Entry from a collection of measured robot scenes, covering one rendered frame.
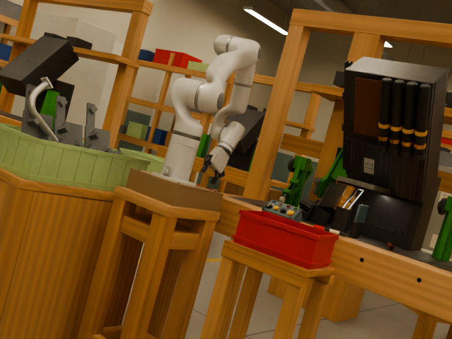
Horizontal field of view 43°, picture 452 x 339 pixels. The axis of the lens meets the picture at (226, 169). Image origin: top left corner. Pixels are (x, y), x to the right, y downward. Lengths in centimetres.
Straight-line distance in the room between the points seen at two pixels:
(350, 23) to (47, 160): 165
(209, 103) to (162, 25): 919
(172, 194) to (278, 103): 112
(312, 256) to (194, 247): 60
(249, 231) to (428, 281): 65
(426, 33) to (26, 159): 189
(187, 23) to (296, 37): 885
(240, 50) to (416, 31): 88
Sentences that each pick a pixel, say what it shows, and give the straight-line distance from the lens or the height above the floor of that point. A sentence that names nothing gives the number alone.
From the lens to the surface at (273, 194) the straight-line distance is 1199.
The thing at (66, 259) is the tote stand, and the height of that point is 48.
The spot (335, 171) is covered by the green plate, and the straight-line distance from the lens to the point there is 255.
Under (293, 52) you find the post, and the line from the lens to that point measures 319.
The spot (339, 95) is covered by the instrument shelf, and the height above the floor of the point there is 151.
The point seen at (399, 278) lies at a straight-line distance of 219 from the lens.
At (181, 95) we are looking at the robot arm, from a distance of 237.
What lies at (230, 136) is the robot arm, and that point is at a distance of 282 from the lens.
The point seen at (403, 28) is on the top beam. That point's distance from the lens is 299.
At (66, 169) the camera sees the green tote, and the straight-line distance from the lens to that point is 250.
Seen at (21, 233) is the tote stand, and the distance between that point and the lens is 244.
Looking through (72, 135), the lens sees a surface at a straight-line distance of 282.
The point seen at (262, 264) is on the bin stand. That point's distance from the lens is 202.
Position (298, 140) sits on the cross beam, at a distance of 316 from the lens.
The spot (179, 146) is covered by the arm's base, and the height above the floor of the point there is 107.
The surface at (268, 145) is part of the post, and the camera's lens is 314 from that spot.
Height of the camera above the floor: 114
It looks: 3 degrees down
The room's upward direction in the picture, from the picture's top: 15 degrees clockwise
